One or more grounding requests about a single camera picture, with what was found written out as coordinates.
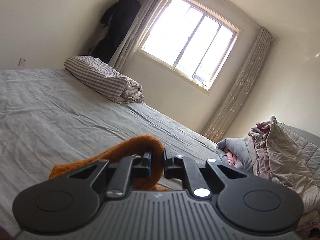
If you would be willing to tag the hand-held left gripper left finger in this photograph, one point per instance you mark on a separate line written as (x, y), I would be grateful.
(149, 166)

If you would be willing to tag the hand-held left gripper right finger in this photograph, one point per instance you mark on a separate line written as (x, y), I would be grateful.
(167, 163)

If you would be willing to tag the orange knitted cardigan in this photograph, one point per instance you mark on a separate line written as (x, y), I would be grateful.
(140, 142)

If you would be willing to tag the grey-blue folded blanket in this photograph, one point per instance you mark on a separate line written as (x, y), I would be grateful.
(237, 147)

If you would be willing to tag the bed with grey sheet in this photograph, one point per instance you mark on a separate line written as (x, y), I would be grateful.
(62, 117)

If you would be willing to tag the striped folded blanket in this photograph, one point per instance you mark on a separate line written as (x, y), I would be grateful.
(100, 77)

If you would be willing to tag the floral curtain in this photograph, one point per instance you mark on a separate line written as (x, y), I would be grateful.
(240, 87)
(140, 25)

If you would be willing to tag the grey folded quilt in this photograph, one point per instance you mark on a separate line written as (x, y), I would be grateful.
(282, 155)

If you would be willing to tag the window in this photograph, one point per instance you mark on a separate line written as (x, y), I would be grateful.
(190, 35)

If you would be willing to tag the grey quilted headboard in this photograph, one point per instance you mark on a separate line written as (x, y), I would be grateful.
(307, 145)

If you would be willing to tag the black hanging coat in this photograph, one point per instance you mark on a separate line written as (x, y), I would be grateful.
(117, 25)

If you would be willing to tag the white wall socket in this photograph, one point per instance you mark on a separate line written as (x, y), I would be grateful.
(23, 61)

